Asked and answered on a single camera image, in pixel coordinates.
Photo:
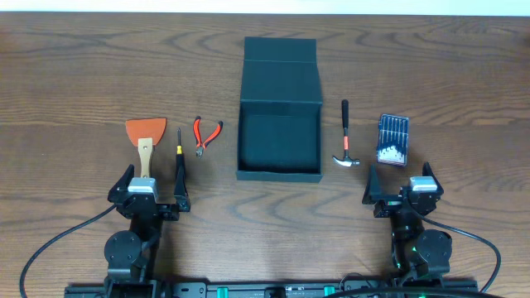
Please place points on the yellow black screwdriver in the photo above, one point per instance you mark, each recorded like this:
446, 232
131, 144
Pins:
180, 160

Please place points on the dark green open box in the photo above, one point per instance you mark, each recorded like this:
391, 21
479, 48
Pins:
279, 127

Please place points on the red black cutting pliers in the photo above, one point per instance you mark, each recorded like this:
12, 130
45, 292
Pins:
202, 144

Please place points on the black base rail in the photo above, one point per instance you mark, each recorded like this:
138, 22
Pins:
228, 290

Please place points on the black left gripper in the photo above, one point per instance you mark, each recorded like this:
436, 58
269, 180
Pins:
148, 205

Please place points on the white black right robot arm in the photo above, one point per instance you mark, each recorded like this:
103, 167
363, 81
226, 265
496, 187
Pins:
419, 254

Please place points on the clear precision screwdriver case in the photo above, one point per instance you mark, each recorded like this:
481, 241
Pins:
393, 138

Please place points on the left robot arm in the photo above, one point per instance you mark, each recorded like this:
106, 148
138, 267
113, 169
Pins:
131, 253

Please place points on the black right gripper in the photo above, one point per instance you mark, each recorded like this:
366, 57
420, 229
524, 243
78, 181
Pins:
373, 192

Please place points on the orange scraper wooden handle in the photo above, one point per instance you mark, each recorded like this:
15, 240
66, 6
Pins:
145, 134

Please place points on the small black handled hammer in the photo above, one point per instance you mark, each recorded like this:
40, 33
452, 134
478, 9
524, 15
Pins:
346, 161

